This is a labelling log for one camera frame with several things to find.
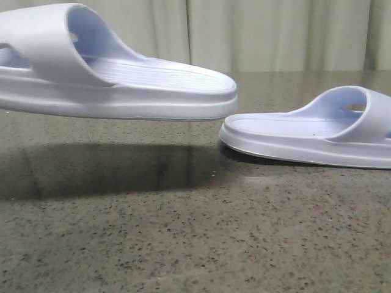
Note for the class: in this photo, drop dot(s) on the light blue slipper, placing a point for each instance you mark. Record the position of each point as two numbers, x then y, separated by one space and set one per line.
344 126
63 59

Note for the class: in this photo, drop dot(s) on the pale green curtain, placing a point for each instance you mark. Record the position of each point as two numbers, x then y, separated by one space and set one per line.
251 36

